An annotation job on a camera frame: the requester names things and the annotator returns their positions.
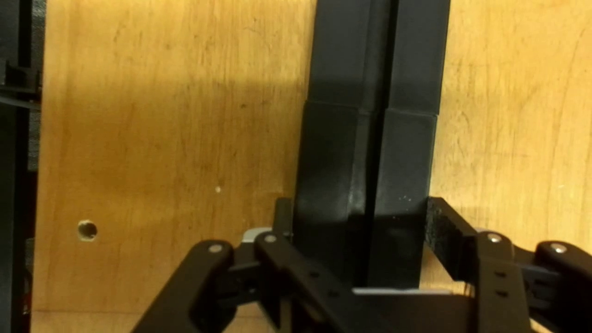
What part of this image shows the black track piece angled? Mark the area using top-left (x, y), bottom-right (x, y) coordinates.
top-left (293, 101), bottom-right (437, 288)

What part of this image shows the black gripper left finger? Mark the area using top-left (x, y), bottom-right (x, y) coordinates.
top-left (272, 197), bottom-right (293, 238)

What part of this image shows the black track piece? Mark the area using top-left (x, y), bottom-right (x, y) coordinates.
top-left (308, 0), bottom-right (452, 114)

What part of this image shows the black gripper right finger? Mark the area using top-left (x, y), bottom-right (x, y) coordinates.
top-left (426, 197), bottom-right (478, 282)

